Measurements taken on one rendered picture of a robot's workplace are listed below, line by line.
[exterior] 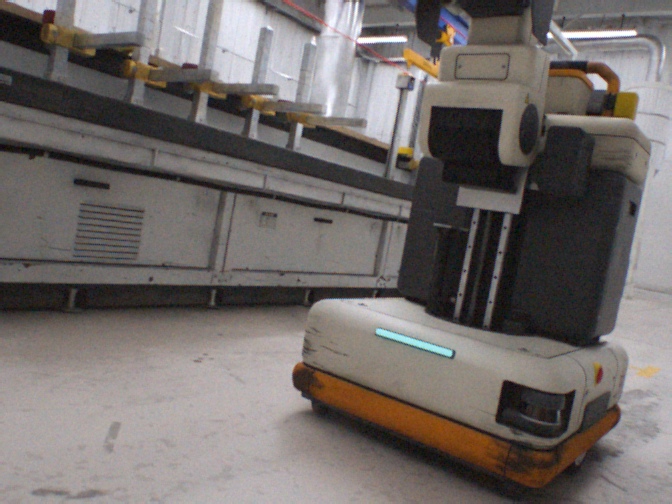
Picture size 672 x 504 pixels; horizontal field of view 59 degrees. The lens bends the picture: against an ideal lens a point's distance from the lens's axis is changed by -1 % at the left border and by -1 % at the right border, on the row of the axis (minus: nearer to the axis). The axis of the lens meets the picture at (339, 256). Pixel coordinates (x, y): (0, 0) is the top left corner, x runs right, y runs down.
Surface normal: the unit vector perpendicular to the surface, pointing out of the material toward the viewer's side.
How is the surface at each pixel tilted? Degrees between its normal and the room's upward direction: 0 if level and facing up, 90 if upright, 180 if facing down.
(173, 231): 90
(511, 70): 98
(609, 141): 90
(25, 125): 90
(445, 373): 90
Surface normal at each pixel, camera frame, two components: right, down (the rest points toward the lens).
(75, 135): 0.79, 0.18
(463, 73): -0.61, 0.09
